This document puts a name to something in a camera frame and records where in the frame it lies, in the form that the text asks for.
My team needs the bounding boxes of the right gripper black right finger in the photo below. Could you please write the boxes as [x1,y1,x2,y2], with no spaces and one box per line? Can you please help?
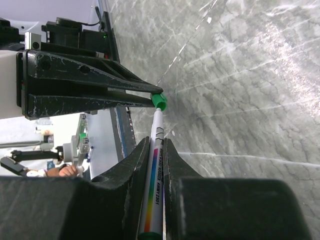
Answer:
[163,138,312,240]

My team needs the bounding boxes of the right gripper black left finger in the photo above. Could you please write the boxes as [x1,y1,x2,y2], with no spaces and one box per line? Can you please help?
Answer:
[0,137,150,240]

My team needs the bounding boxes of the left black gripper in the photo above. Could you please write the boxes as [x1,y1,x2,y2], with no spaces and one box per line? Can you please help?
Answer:
[0,50,163,120]

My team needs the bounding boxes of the green whiteboard marker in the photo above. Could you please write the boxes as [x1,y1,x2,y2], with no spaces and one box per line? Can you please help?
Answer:
[137,108,164,240]

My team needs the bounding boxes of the green marker cap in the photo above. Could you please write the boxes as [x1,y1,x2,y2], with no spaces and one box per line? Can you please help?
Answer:
[150,93,168,111]

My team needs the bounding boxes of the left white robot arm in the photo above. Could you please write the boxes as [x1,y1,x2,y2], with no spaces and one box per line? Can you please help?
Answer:
[0,12,167,120]

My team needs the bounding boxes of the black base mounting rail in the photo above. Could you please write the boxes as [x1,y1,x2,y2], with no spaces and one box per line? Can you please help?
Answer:
[41,6,136,158]

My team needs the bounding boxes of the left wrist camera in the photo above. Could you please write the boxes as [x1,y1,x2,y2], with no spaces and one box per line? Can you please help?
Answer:
[24,32,42,51]

